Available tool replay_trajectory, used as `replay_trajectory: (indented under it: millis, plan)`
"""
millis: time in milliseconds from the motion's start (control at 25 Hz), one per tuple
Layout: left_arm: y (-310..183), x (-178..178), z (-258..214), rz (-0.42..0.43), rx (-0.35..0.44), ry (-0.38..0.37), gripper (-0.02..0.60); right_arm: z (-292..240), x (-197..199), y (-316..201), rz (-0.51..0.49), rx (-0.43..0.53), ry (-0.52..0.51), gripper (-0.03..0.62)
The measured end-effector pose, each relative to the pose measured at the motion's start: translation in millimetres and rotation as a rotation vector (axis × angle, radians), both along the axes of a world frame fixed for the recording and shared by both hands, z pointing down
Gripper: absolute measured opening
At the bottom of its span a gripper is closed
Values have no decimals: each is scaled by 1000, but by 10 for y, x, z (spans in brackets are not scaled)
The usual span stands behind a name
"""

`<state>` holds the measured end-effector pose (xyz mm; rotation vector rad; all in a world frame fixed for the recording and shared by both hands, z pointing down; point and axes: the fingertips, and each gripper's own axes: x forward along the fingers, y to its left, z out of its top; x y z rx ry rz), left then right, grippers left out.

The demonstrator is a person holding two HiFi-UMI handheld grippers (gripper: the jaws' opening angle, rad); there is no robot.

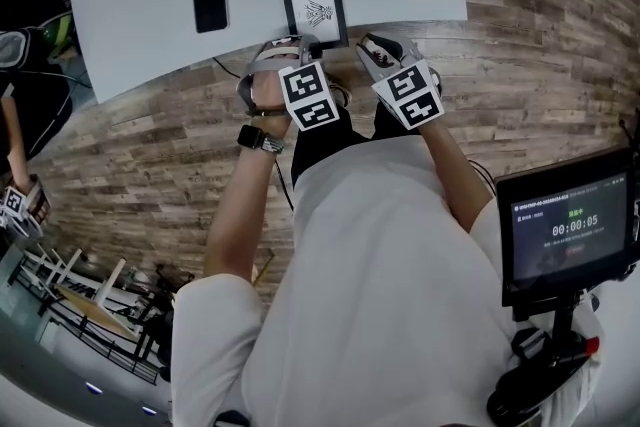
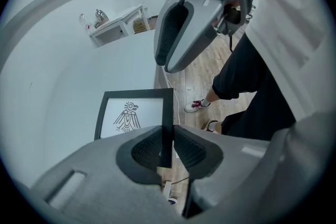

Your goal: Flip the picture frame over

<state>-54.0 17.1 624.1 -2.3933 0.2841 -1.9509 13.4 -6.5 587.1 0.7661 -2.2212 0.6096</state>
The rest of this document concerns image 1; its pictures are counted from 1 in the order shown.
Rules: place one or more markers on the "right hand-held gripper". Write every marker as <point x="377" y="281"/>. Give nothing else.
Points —
<point x="412" y="97"/>

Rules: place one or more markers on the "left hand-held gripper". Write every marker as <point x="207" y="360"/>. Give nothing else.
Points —
<point x="312" y="97"/>

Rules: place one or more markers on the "black picture frame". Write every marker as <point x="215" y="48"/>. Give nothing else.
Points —
<point x="315" y="10"/>

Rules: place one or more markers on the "person's left forearm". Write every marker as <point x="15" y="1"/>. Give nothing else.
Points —
<point x="235" y="205"/>

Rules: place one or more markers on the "person's right forearm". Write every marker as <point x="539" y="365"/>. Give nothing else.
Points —
<point x="455" y="175"/>

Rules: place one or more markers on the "person's left hand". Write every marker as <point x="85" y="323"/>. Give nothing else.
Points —
<point x="267" y="92"/>

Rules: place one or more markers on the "black wristwatch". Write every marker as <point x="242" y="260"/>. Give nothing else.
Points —
<point x="249" y="136"/>

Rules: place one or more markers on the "black trousers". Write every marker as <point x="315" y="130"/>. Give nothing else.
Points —
<point x="325" y="145"/>

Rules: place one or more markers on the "black monitor screen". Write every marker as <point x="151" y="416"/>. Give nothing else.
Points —
<point x="567" y="227"/>

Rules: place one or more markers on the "white t-shirt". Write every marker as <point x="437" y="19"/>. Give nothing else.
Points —
<point x="375" y="305"/>

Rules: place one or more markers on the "black metal railing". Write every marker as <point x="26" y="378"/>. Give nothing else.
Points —
<point x="100" y="340"/>

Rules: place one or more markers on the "black camera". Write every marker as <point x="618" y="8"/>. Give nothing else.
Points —
<point x="636" y="235"/>

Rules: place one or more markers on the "black monitor mount rig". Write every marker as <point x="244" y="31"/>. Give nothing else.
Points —
<point x="545" y="375"/>

